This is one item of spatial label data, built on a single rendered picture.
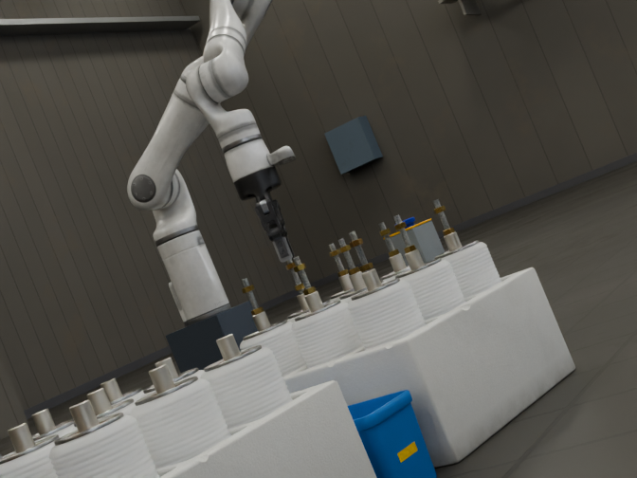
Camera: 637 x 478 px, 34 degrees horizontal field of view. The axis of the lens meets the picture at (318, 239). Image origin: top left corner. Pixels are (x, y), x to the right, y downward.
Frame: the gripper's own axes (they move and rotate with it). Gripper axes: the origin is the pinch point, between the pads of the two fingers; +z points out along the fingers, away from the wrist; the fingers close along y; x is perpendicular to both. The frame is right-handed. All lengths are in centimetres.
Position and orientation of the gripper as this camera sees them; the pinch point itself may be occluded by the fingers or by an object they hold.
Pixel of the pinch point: (285, 252)
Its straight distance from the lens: 177.4
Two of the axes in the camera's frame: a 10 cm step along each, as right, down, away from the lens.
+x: 9.3, -3.7, -0.2
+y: -0.3, 0.0, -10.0
